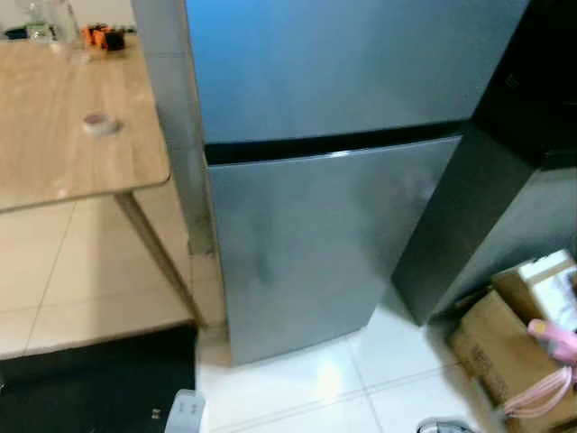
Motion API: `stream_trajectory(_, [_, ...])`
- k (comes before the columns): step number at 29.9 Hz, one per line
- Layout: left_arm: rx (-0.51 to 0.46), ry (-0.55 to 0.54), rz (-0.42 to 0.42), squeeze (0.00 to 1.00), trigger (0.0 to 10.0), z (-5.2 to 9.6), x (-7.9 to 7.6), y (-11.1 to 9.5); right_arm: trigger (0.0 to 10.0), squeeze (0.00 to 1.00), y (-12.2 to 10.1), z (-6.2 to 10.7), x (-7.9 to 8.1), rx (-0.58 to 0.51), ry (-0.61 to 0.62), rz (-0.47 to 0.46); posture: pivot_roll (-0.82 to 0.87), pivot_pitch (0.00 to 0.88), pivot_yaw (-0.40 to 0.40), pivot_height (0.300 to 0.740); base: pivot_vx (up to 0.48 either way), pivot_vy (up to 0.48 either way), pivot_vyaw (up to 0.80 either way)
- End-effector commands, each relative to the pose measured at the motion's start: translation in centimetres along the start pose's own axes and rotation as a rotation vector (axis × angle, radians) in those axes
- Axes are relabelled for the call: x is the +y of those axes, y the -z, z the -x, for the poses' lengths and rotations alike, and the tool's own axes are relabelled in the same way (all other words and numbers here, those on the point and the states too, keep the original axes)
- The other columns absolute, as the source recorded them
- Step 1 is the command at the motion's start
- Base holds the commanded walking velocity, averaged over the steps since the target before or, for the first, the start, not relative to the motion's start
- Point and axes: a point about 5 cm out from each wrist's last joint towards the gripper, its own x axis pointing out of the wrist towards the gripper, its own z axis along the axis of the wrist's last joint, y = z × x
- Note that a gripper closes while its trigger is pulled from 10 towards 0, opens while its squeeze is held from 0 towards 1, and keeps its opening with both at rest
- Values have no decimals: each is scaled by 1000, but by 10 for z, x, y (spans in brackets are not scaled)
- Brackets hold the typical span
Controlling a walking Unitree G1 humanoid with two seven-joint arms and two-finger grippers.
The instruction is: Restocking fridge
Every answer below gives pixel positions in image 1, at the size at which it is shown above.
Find beige tape roll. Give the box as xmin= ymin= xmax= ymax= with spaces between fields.
xmin=83 ymin=112 xmax=123 ymax=136

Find cardboard box with white label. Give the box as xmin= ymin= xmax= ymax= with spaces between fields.
xmin=491 ymin=250 xmax=577 ymax=330

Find pink hair dryer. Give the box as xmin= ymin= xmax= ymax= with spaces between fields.
xmin=527 ymin=318 xmax=577 ymax=366

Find orange and black tool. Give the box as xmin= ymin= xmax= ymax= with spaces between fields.
xmin=81 ymin=24 xmax=127 ymax=52

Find light wooden table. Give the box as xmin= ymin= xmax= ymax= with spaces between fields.
xmin=0 ymin=23 xmax=226 ymax=330

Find clear glass jar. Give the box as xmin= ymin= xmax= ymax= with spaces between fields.
xmin=50 ymin=0 xmax=82 ymax=51

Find silver two-door fridge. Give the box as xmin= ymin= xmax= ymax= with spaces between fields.
xmin=131 ymin=0 xmax=531 ymax=366

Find pink coiled cord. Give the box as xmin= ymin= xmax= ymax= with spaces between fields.
xmin=503 ymin=365 xmax=576 ymax=420

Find clear glass bottle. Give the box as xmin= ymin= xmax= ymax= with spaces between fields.
xmin=23 ymin=0 xmax=50 ymax=44

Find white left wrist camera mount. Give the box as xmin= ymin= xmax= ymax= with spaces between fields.
xmin=167 ymin=390 xmax=206 ymax=433

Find brown cardboard box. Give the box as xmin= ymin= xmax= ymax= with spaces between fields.
xmin=448 ymin=289 xmax=577 ymax=433

